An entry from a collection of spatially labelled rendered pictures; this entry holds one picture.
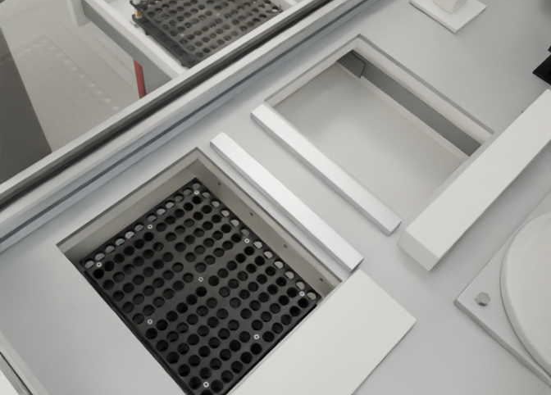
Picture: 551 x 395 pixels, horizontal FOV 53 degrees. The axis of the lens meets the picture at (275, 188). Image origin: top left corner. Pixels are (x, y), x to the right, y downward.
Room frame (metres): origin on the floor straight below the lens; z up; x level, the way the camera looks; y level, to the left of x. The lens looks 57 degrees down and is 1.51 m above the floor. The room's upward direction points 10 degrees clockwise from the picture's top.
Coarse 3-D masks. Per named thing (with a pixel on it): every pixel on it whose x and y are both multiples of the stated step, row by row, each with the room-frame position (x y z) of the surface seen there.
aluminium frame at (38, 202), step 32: (352, 0) 0.67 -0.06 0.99; (288, 32) 0.58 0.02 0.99; (320, 32) 0.62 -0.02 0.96; (224, 64) 0.49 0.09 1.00; (256, 64) 0.52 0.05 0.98; (192, 96) 0.44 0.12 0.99; (224, 96) 0.47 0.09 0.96; (128, 128) 0.37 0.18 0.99; (160, 128) 0.39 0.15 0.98; (96, 160) 0.32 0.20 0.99; (128, 160) 0.35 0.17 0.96; (32, 192) 0.27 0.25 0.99; (64, 192) 0.28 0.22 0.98; (0, 224) 0.23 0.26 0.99; (32, 224) 0.25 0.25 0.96; (0, 352) 0.10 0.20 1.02; (0, 384) 0.07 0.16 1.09
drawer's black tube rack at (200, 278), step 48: (144, 240) 0.28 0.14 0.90; (192, 240) 0.31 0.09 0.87; (240, 240) 0.31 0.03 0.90; (144, 288) 0.22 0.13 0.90; (192, 288) 0.23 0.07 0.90; (240, 288) 0.24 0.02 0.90; (288, 288) 0.26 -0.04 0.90; (144, 336) 0.17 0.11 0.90; (192, 336) 0.18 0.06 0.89; (240, 336) 0.20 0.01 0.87; (192, 384) 0.14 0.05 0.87
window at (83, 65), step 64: (0, 0) 0.31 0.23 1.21; (64, 0) 0.35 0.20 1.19; (128, 0) 0.40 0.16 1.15; (192, 0) 0.46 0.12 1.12; (256, 0) 0.54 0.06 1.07; (320, 0) 0.64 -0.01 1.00; (0, 64) 0.29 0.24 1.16; (64, 64) 0.34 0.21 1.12; (128, 64) 0.39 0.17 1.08; (192, 64) 0.46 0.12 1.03; (0, 128) 0.28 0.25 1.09; (64, 128) 0.32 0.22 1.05; (0, 192) 0.25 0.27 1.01
